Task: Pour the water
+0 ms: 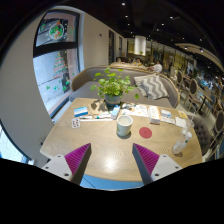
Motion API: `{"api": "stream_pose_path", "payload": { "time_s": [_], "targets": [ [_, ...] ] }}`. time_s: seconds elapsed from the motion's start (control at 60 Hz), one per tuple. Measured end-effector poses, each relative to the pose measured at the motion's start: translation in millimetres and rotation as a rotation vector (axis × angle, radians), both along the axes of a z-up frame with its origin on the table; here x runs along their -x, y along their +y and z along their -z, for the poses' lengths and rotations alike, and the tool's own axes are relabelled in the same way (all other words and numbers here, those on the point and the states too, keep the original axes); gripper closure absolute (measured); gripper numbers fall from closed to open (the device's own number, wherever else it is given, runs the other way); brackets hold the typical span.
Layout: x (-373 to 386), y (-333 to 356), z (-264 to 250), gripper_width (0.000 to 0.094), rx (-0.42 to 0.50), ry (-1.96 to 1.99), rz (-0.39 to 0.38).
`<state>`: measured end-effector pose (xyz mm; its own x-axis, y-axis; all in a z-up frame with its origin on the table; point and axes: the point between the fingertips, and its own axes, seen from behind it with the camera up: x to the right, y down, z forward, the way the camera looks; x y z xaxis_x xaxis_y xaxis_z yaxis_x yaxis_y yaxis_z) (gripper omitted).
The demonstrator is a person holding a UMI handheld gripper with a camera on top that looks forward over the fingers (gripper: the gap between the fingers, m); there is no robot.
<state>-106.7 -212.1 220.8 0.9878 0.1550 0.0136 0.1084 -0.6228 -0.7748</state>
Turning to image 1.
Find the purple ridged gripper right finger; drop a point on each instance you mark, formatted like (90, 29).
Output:
(152, 166)

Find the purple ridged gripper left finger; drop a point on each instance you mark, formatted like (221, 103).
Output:
(71, 166)

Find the clear plastic water bottle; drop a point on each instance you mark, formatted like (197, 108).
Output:
(183, 139)

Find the red round coaster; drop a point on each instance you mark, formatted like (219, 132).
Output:
(145, 132)

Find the white ceramic cup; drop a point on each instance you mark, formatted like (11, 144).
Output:
(124, 123)

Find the white tissue box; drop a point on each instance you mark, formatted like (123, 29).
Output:
(154, 115)

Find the blue white tissue pack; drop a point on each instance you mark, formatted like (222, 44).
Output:
(80, 111)

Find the blue white card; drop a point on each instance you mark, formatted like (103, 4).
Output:
(166, 117)

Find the white pen stick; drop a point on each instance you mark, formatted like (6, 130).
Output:
(94, 119)

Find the white paper napkin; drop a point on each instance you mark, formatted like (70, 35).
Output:
(180, 122)

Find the white menu leaflet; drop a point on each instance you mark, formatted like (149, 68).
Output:
(134, 109)

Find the small blue white carton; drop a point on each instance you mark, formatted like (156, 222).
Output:
(115, 112)

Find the yellow card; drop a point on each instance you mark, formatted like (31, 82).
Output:
(182, 114)

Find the grey tufted chair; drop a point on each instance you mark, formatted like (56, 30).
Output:
(202, 133)

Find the grey upholstered sofa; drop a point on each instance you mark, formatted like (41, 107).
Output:
(84, 80)

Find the grey chevron cushion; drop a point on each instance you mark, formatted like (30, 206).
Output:
(151, 87)

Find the green potted plant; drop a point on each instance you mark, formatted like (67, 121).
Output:
(112, 86)

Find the window with christmas stickers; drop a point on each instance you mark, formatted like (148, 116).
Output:
(55, 57)

